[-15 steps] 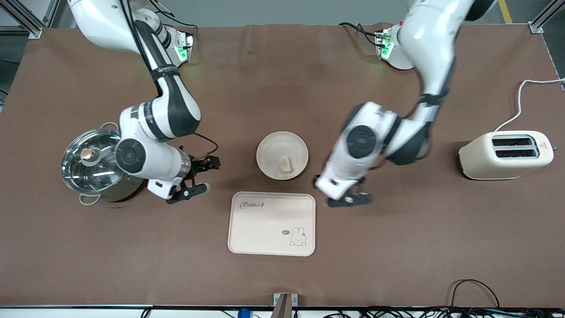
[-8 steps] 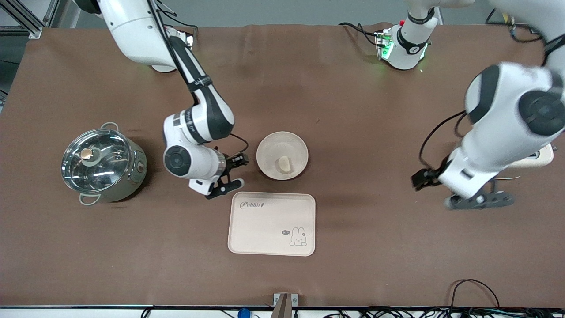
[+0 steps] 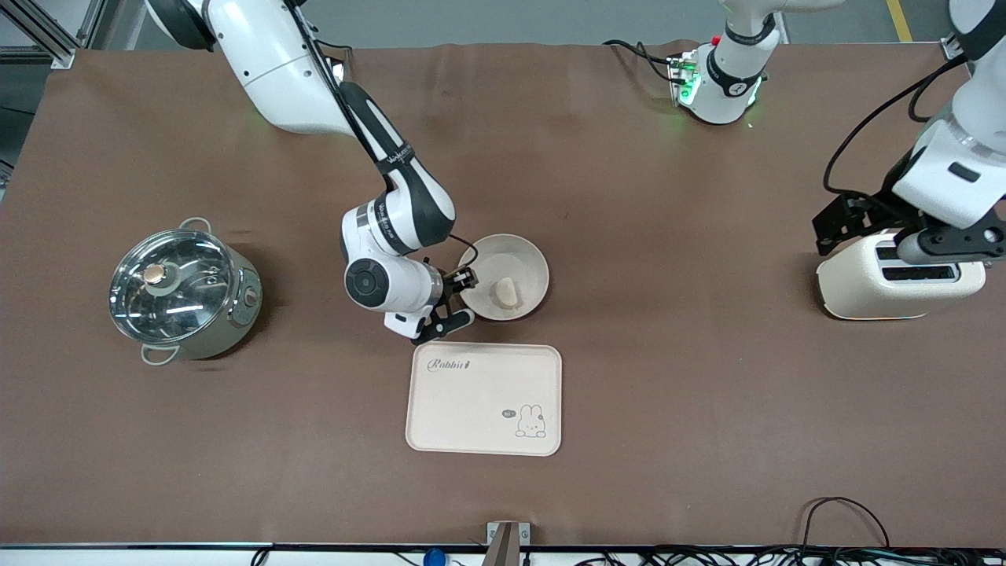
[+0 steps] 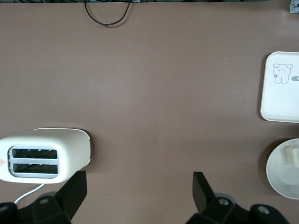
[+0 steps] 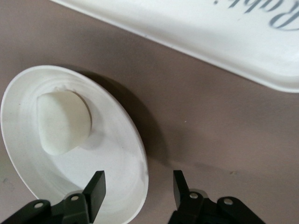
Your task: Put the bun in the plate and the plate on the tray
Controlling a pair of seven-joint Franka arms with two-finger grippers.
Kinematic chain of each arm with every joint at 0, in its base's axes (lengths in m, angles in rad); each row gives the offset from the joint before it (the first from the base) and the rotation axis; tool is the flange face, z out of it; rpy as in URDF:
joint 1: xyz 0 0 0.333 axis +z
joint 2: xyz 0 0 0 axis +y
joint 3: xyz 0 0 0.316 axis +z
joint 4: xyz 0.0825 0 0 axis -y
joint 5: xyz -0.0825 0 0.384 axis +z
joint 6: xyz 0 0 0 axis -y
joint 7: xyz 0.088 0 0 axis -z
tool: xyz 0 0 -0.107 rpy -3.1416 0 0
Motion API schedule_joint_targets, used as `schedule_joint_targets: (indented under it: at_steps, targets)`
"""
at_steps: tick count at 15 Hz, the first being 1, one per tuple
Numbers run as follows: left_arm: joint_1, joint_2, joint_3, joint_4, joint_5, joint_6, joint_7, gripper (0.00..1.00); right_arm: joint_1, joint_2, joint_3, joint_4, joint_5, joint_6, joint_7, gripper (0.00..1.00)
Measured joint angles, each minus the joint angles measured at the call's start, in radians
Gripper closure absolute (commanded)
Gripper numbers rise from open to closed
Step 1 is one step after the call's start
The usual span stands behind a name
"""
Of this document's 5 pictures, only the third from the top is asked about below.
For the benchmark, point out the small pale bun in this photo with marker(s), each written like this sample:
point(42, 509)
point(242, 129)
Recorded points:
point(506, 293)

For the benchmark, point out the round cream plate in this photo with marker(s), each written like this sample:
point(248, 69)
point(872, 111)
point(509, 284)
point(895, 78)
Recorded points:
point(519, 259)

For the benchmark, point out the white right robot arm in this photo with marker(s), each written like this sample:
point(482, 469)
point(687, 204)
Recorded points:
point(275, 71)

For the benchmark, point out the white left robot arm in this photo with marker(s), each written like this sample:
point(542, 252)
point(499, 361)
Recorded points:
point(959, 141)

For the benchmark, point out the cream rabbit print tray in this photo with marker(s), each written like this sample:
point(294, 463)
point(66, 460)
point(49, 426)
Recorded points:
point(479, 401)

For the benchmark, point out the cream two-slot toaster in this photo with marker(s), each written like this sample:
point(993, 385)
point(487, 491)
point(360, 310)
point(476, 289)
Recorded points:
point(864, 291)

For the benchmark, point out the steel pot with glass lid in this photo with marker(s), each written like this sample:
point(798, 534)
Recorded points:
point(236, 314)

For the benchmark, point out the small blue round object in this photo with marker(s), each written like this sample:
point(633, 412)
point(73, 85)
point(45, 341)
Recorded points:
point(434, 558)

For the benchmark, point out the brown table cover cloth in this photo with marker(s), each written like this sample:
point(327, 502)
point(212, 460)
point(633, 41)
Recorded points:
point(707, 440)

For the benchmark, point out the glass pot lid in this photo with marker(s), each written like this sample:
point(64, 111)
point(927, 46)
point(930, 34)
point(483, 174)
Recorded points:
point(169, 287)

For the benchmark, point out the aluminium frame profile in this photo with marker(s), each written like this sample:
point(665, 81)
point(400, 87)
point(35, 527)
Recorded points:
point(47, 35)
point(951, 49)

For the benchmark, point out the metal table edge bracket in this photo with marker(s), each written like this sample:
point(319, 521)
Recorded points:
point(507, 542)

